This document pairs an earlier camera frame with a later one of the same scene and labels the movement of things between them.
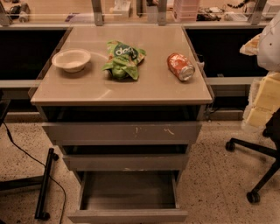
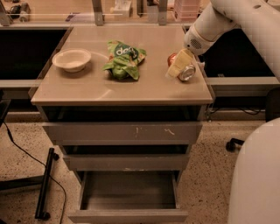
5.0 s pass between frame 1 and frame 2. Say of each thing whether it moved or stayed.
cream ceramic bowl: stayed
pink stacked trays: stayed
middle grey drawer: stayed
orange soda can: moved
